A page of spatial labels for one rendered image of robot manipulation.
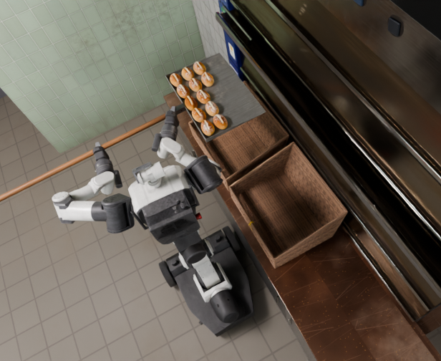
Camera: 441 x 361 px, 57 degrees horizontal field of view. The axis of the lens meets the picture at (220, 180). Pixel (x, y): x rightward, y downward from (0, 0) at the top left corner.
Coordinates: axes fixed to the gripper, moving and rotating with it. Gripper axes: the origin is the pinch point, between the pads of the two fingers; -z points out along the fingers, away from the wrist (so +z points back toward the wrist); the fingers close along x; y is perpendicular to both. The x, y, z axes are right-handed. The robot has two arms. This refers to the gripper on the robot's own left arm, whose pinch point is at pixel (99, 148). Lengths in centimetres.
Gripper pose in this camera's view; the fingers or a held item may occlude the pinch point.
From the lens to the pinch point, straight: 229.9
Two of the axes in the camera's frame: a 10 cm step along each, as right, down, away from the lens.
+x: 1.5, 4.9, 8.6
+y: 9.3, -3.6, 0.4
